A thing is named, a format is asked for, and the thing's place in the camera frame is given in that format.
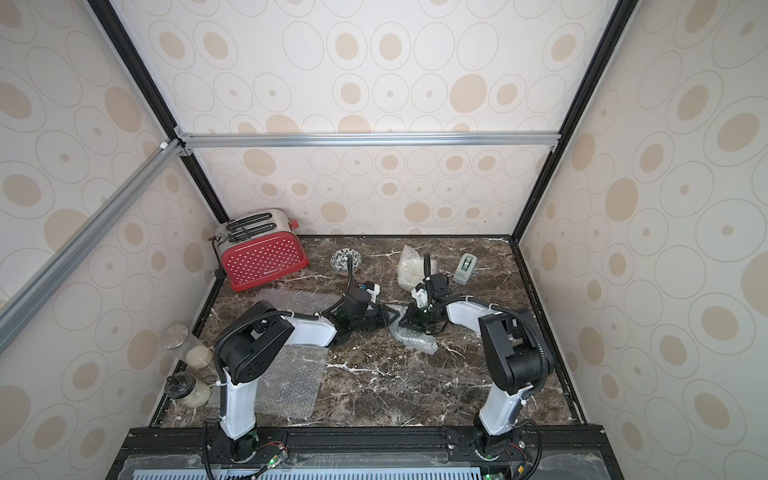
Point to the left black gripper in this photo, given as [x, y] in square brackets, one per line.
[384, 320]

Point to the black frame post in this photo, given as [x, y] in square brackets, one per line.
[107, 17]
[600, 60]

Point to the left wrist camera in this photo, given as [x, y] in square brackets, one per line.
[373, 289]

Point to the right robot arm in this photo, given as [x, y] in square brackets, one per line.
[517, 357]

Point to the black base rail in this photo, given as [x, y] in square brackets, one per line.
[448, 452]

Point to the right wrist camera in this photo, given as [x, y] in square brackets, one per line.
[420, 296]

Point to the black right frame post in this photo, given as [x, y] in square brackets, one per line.
[600, 60]

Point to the black white patterned bowl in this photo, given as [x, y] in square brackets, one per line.
[346, 260]

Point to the black left frame post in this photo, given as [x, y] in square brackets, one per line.
[107, 17]

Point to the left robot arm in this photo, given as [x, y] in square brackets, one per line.
[246, 349]

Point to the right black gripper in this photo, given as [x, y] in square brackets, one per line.
[417, 315]

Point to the red silver toaster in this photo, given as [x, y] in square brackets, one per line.
[259, 248]

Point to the black lid glass jar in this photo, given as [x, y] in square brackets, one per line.
[185, 388]

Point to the bubble wrap sheet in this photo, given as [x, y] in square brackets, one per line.
[410, 268]
[288, 391]
[410, 338]

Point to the horizontal aluminium rail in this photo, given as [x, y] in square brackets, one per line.
[355, 140]

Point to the left diagonal aluminium rail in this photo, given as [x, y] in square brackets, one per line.
[22, 308]

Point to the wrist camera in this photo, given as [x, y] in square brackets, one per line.
[373, 289]
[420, 296]

